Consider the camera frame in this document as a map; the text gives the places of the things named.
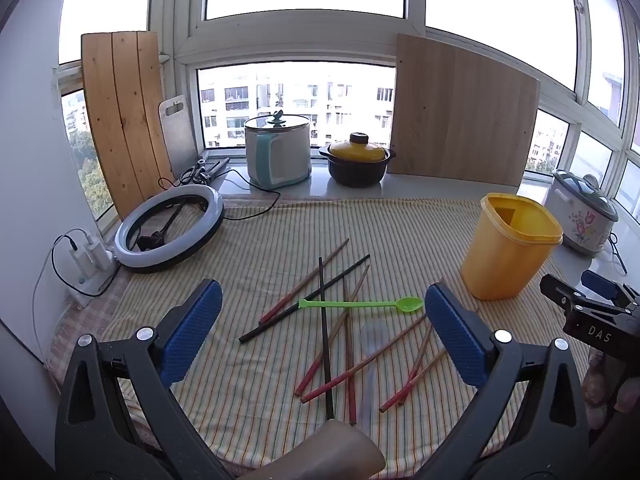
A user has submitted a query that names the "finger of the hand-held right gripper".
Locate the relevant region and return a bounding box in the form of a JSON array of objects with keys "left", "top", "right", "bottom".
[
  {"left": 539, "top": 273, "right": 632, "bottom": 325},
  {"left": 581, "top": 269, "right": 640, "bottom": 311}
]

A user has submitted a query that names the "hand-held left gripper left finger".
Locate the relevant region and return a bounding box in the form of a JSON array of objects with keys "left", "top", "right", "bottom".
[{"left": 55, "top": 278, "right": 231, "bottom": 480}]

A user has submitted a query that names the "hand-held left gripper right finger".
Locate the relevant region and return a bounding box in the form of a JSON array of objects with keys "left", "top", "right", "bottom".
[{"left": 410, "top": 282, "right": 591, "bottom": 480}]

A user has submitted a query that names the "brown red-tipped chopstick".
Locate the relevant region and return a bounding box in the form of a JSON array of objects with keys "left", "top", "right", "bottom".
[
  {"left": 258, "top": 238, "right": 350, "bottom": 325},
  {"left": 342, "top": 277, "right": 358, "bottom": 427},
  {"left": 294, "top": 264, "right": 371, "bottom": 397},
  {"left": 300, "top": 312, "right": 427, "bottom": 404},
  {"left": 378, "top": 347, "right": 447, "bottom": 413},
  {"left": 396, "top": 324, "right": 436, "bottom": 407}
]

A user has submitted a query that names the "green plastic spoon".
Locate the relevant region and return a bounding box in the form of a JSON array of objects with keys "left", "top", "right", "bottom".
[{"left": 298, "top": 297, "right": 424, "bottom": 315}]

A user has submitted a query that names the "yellow plastic container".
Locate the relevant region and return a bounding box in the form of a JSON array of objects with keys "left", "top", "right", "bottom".
[{"left": 460, "top": 192, "right": 564, "bottom": 302}]

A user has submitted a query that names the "clear plastic spoon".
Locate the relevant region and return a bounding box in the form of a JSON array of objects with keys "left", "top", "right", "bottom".
[{"left": 357, "top": 321, "right": 390, "bottom": 436}]

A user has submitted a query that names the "black chopstick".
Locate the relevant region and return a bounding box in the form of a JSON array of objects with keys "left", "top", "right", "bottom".
[
  {"left": 318, "top": 257, "right": 335, "bottom": 420},
  {"left": 238, "top": 254, "right": 371, "bottom": 344}
]

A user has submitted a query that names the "person's right hand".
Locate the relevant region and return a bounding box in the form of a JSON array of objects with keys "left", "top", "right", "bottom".
[{"left": 584, "top": 347, "right": 640, "bottom": 431}]

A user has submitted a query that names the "floral white rice cooker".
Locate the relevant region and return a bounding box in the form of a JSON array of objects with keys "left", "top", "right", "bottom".
[{"left": 544, "top": 169, "right": 620, "bottom": 259}]

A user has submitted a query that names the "white power strip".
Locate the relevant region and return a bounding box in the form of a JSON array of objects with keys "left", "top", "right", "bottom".
[{"left": 65, "top": 252, "right": 120, "bottom": 306}]

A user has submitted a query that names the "white charger plug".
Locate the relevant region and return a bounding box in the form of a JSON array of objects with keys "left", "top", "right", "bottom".
[{"left": 69, "top": 241, "right": 107, "bottom": 277}]

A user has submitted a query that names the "striped tablecloth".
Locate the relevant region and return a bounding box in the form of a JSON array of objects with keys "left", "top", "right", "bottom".
[{"left": 50, "top": 199, "right": 592, "bottom": 467}]

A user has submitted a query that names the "folded black tripod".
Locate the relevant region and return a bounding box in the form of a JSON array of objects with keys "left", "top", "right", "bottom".
[{"left": 179, "top": 156, "right": 232, "bottom": 184}]

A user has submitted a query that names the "brown rounded object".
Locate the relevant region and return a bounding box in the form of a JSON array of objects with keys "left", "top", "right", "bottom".
[{"left": 250, "top": 420, "right": 387, "bottom": 480}]

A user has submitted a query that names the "dark clay pot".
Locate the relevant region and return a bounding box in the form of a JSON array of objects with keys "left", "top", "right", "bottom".
[{"left": 319, "top": 146, "right": 397, "bottom": 189}]

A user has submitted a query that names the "white cutting board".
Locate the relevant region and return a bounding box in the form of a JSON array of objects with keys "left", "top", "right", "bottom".
[{"left": 158, "top": 95, "right": 199, "bottom": 176}]

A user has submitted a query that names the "teal and white electric cooker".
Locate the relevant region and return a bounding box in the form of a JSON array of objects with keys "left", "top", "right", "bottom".
[{"left": 243, "top": 110, "right": 313, "bottom": 190}]

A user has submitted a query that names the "yellow pot lid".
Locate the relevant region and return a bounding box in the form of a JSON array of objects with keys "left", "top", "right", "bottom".
[{"left": 327, "top": 132, "right": 389, "bottom": 164}]

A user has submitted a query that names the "light wood board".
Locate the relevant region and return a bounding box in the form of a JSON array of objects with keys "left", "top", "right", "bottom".
[{"left": 386, "top": 33, "right": 542, "bottom": 187}]

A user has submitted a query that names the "wooden plank board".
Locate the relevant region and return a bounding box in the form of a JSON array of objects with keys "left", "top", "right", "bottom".
[{"left": 81, "top": 31, "right": 176, "bottom": 221}]

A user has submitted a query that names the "black rice cooker cable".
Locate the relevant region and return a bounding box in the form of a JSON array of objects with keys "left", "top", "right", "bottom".
[{"left": 607, "top": 232, "right": 629, "bottom": 275}]

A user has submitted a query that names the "white ring light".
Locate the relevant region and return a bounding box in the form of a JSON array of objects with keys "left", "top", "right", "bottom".
[{"left": 114, "top": 184, "right": 226, "bottom": 274}]

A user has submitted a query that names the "black electric cooker cable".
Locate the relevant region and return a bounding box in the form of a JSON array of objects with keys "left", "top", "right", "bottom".
[{"left": 222, "top": 168, "right": 282, "bottom": 222}]

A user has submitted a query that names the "white cable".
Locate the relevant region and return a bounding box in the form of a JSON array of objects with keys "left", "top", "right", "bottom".
[{"left": 31, "top": 246, "right": 71, "bottom": 361}]

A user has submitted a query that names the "black charger cable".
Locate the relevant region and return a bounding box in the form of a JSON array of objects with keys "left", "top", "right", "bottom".
[{"left": 51, "top": 228, "right": 90, "bottom": 253}]

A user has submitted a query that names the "white window frame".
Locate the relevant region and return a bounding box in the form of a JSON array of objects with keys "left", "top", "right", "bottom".
[{"left": 50, "top": 0, "right": 640, "bottom": 221}]

